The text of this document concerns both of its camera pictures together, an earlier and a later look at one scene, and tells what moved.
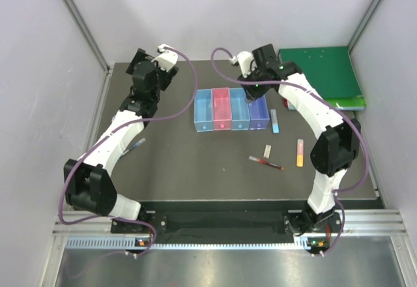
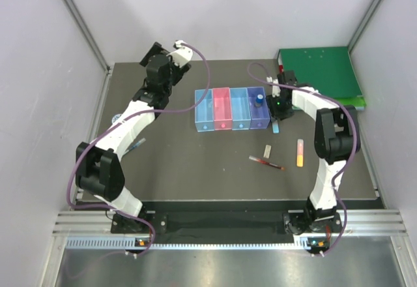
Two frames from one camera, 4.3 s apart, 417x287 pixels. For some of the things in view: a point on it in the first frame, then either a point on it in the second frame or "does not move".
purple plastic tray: x=258 y=113 does not move
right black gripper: x=255 y=94 to x=273 y=111
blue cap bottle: x=250 y=99 to x=259 y=101
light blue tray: x=203 y=110 does not move
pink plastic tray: x=222 y=114 does not move
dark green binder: x=330 y=70 does not move
